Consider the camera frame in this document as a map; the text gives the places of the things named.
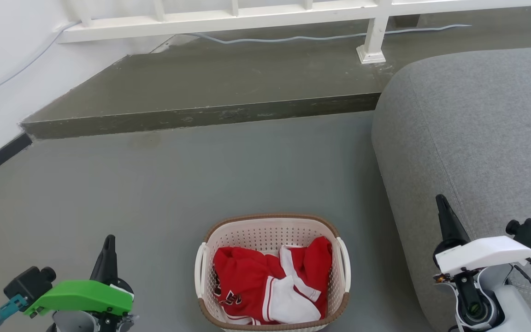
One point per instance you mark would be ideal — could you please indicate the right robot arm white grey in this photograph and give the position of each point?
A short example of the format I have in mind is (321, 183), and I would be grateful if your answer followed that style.
(496, 299)

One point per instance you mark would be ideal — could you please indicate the white railing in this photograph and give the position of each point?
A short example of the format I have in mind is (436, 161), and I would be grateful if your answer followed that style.
(228, 20)

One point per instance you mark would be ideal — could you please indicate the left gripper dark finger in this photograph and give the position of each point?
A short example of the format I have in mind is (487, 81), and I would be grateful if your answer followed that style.
(106, 265)

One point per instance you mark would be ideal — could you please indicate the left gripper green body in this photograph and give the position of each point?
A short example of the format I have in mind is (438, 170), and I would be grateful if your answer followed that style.
(81, 297)

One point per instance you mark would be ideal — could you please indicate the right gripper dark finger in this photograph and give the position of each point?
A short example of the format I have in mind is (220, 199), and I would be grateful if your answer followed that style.
(452, 230)

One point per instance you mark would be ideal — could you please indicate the red and white clothing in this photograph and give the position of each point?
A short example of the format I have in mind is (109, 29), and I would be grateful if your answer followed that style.
(247, 281)

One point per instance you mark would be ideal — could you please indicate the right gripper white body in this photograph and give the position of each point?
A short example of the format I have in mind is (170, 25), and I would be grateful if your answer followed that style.
(486, 254)

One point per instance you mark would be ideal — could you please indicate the grey fabric sofa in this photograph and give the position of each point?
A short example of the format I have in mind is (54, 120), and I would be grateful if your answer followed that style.
(468, 129)

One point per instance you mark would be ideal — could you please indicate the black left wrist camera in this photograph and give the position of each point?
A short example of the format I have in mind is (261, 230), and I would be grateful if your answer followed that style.
(28, 283)

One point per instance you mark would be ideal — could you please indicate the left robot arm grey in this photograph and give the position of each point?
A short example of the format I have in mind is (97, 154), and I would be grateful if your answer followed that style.
(76, 323)

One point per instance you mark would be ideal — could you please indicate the white plastic laundry basket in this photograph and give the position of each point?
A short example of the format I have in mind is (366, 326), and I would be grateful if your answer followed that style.
(265, 235)

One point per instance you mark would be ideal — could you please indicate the teal left camera plug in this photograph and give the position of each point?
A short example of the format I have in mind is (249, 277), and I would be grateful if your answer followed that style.
(7, 310)

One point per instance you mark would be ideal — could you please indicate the raised dark concrete step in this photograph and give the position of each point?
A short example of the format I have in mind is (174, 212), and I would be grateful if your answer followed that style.
(228, 78)

